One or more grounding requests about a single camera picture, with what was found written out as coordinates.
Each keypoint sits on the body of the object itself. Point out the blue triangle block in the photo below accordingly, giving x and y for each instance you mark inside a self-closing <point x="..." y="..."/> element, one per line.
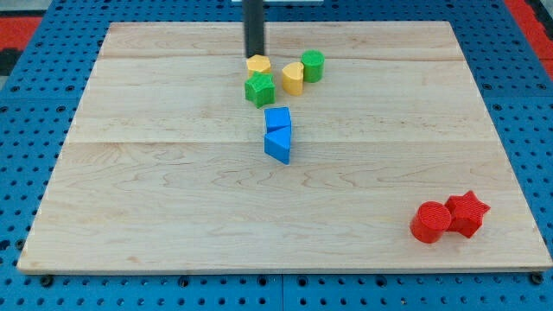
<point x="277" y="144"/>

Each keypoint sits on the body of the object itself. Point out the wooden board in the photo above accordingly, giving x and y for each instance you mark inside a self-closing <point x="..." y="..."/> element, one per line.
<point x="163" y="170"/>

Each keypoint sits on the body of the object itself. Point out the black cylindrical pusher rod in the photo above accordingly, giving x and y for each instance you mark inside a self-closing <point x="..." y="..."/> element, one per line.
<point x="253" y="21"/>

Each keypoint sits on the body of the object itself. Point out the yellow hexagon block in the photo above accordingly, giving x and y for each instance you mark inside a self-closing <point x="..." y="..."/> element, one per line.
<point x="258" y="64"/>

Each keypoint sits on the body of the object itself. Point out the green cylinder block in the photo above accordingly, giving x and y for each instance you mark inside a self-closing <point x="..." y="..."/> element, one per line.
<point x="313" y="62"/>

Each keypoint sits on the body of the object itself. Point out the yellow heart block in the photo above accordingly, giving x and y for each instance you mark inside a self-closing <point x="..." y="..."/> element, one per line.
<point x="292" y="78"/>

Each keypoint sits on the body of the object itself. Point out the red cylinder block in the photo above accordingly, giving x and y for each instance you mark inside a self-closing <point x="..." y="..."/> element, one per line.
<point x="431" y="220"/>

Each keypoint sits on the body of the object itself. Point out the green star block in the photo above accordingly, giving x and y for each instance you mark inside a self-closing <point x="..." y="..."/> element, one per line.
<point x="260" y="89"/>

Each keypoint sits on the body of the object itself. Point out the blue cube block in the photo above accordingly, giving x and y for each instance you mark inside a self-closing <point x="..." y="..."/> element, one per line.
<point x="277" y="118"/>

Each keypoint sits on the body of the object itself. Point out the red star block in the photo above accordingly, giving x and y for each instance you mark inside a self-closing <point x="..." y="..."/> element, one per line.
<point x="467" y="213"/>

